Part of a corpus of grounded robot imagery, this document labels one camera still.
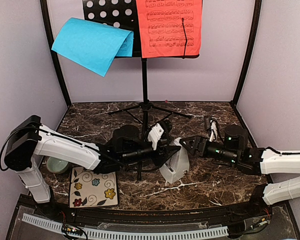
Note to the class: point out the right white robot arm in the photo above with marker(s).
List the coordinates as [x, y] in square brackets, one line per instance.
[251, 161]

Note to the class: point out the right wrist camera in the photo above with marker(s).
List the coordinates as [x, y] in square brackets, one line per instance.
[211, 125]

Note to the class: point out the small green circuit board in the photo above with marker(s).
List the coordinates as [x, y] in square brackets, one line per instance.
[72, 231]

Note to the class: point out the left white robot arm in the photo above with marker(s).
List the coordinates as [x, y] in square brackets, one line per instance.
[31, 139]

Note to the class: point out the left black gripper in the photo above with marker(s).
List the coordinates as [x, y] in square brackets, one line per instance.
[164, 156]

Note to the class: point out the black perforated music stand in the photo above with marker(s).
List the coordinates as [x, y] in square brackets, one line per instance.
[123, 14]

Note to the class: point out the pale green ceramic bowl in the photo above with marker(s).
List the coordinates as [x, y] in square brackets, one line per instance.
[56, 166]

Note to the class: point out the left black frame post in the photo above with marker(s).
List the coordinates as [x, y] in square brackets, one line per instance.
[54, 56]

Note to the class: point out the blue sheet music page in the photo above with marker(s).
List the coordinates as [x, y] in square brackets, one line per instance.
[93, 45]

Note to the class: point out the square floral ceramic plate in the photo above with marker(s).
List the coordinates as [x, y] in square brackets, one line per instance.
[90, 190]

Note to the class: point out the red sheet music page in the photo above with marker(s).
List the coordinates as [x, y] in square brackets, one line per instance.
[170, 28]

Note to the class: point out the black frame post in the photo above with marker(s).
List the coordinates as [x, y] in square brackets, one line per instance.
[245, 66]
[54, 56]

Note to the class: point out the white slotted cable duct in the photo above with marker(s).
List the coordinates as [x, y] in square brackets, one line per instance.
[111, 231]

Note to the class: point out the right black frame post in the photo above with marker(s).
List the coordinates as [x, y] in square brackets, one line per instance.
[245, 66]

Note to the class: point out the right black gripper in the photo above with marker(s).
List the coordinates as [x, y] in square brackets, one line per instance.
[198, 139]

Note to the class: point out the white metronome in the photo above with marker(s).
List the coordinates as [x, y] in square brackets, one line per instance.
[177, 166]

